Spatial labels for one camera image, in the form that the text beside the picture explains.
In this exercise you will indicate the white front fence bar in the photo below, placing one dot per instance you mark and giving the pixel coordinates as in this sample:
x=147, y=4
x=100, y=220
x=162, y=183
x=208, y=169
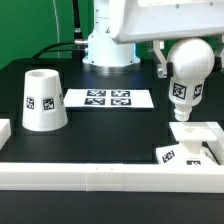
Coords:
x=110, y=177

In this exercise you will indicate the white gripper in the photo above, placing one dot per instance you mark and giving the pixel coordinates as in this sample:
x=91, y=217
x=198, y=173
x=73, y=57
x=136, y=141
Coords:
x=132, y=21

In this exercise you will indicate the white fence bar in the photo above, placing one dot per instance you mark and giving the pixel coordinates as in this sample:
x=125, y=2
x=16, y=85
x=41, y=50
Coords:
x=110, y=177
x=5, y=131
x=217, y=147

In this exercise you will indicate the white lamp bulb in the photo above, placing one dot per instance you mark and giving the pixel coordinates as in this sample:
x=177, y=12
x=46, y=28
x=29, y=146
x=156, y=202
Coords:
x=193, y=60

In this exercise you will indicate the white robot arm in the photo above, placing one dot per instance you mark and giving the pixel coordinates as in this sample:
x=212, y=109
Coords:
x=103, y=52

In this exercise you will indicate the white marker tag board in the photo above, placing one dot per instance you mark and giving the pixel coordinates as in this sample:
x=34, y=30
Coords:
x=108, y=98

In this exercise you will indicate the white lamp base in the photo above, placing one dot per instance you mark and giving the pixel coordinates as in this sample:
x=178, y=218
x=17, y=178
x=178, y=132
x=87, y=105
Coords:
x=192, y=147

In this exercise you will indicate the white left fence bar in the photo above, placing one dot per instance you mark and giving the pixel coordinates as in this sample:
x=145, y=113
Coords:
x=5, y=131

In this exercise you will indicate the white right fence bar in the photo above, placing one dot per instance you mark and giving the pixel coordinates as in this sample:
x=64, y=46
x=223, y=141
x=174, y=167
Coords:
x=217, y=147

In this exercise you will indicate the white lamp shade cone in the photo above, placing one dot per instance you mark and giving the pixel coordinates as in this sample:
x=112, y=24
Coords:
x=43, y=104

